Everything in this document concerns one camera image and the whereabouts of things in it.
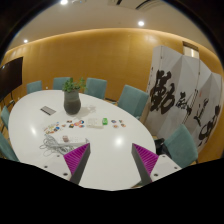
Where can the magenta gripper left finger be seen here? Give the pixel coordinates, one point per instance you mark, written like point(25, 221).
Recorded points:
point(76, 161)

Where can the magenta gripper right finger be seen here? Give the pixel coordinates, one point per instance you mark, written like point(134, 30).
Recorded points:
point(145, 161)

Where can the pink charger plug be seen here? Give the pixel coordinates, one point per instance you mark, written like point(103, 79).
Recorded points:
point(65, 138)

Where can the white power strip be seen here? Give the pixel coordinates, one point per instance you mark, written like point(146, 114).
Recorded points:
point(73, 141)

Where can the teal chair right front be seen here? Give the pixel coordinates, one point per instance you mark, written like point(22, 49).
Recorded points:
point(180, 147)

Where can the teal chair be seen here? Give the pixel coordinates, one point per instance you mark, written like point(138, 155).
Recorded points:
point(133, 100)
point(96, 87)
point(34, 87)
point(5, 117)
point(6, 149)
point(180, 147)
point(59, 82)

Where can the clear plastic packet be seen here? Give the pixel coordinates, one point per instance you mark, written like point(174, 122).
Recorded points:
point(94, 123)

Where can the green small box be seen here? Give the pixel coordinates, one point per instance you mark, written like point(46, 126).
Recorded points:
point(104, 121)

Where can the white oval table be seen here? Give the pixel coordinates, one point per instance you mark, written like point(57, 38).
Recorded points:
point(110, 165)

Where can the grey plant pot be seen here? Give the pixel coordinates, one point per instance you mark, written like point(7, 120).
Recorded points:
point(72, 103)

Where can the grey tablet device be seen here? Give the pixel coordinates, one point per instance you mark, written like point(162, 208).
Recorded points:
point(48, 110)

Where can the teal chair right back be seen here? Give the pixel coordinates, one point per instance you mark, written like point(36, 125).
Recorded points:
point(133, 100)

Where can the teal chair left lower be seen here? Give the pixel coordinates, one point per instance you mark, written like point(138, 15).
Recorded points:
point(6, 149)

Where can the teal chair back centre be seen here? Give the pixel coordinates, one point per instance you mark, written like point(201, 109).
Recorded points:
point(96, 87)

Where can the green plant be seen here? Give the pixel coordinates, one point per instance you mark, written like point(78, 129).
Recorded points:
point(71, 85)

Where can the teal chair back middle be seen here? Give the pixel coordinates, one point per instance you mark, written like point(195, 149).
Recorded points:
point(59, 82)

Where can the calligraphy folding screen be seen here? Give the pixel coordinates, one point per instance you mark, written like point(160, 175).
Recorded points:
point(182, 91)

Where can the teal chair back left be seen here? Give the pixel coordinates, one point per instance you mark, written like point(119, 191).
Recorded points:
point(34, 87)

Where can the teal chair left upper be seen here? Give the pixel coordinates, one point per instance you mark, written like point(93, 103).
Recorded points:
point(5, 117)

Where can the black wall television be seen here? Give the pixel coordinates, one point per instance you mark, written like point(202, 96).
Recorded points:
point(10, 76)

